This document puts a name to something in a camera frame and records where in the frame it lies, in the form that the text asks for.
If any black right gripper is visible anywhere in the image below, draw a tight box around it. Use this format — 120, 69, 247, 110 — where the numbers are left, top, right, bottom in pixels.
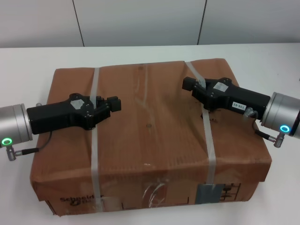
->
182, 76, 271, 117

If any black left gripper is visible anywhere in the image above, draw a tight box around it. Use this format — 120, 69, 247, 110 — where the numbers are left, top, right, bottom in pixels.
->
26, 93, 122, 135

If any brown cardboard box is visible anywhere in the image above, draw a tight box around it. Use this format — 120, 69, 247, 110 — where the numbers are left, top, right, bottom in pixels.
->
30, 57, 272, 210

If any white plastic packing strap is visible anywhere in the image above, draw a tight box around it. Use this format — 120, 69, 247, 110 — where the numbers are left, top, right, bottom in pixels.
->
90, 67, 101, 209
186, 60, 217, 188

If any left arm cable with connector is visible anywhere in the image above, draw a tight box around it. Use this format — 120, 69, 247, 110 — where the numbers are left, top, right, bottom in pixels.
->
8, 131, 53, 162

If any arm cable with connector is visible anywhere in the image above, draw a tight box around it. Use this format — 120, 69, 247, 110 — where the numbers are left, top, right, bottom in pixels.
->
8, 131, 53, 162
243, 107, 285, 149

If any right arm cable with connector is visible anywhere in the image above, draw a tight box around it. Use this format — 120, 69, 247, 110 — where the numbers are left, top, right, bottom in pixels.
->
243, 107, 285, 149

